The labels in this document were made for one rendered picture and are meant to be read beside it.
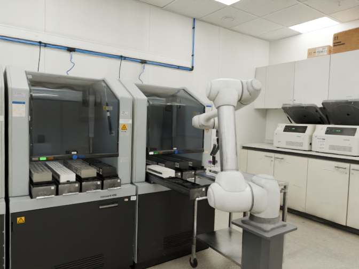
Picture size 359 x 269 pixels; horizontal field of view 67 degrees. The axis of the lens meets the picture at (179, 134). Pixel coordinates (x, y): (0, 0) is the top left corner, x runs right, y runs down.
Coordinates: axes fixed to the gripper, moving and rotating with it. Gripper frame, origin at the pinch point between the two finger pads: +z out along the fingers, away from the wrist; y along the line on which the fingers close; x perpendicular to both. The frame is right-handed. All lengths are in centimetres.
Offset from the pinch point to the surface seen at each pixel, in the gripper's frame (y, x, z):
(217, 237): 5, 6, 65
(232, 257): -7, -25, 65
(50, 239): -121, 28, 48
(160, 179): -44.5, 18.0, 13.0
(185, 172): -11.3, 32.3, 12.9
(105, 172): -82, 37, 8
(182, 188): -43.4, -11.7, 13.3
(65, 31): -90, 150, -123
